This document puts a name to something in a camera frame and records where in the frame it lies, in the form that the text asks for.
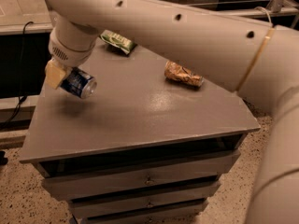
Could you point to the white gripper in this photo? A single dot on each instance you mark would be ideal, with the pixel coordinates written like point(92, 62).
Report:
point(67, 55)

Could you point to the blue pepsi can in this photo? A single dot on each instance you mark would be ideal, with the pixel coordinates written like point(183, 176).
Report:
point(79, 83)

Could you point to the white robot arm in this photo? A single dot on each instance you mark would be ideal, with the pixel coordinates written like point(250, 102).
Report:
point(257, 61)

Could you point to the gold crushed can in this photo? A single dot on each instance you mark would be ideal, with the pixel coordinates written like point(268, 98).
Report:
point(178, 73)

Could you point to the green chip bag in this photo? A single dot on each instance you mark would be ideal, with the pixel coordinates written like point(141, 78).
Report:
point(118, 41)

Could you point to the grey drawer cabinet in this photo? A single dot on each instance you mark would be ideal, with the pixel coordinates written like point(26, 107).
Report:
point(96, 153)

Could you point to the top drawer knob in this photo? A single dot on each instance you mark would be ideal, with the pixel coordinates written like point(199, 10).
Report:
point(149, 181)

